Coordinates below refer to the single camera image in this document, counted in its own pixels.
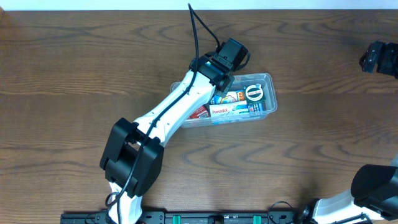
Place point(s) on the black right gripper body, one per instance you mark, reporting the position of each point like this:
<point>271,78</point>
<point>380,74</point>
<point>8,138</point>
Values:
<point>374,58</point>

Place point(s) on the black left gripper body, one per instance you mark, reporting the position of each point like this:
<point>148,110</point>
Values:
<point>224,94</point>

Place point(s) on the blue Cool Fever box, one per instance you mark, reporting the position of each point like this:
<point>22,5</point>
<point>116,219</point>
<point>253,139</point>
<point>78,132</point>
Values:
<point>234,96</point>

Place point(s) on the white Panadol box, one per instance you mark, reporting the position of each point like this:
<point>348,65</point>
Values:
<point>236,108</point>

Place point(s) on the clear plastic container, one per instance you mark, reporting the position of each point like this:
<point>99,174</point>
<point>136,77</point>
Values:
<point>239,82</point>

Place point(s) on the green round balm box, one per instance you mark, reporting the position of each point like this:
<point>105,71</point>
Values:
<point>254,93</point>

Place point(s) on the red Panadol box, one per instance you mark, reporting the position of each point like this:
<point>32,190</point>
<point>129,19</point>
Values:
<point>199,113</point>

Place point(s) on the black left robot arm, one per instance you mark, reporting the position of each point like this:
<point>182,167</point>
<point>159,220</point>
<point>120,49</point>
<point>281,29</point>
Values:
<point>132,158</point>

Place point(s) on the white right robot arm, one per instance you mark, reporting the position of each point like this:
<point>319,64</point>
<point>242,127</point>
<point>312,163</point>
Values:
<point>373,192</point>

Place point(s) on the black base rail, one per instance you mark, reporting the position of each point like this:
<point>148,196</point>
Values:
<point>102,217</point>

